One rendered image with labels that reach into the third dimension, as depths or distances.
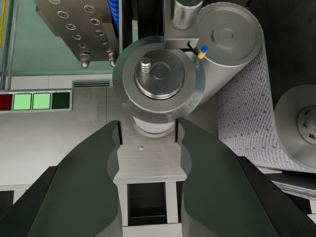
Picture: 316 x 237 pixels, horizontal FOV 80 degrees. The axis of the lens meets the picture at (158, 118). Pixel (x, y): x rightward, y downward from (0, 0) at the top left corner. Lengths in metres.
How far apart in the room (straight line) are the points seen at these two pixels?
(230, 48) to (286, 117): 0.15
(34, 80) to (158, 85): 3.42
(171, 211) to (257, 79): 0.45
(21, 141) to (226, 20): 0.65
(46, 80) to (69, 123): 2.91
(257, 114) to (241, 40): 0.13
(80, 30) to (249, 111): 0.47
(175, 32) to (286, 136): 0.24
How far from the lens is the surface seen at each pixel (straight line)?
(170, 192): 0.63
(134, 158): 0.61
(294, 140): 0.37
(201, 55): 0.29
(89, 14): 0.55
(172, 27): 0.31
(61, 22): 0.59
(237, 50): 0.37
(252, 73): 0.40
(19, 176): 0.73
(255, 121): 0.39
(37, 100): 0.73
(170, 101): 0.29
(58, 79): 3.49
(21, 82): 3.74
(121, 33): 0.35
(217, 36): 0.36
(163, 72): 0.29
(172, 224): 0.66
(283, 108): 0.37
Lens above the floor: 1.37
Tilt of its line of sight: 10 degrees down
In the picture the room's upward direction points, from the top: 177 degrees clockwise
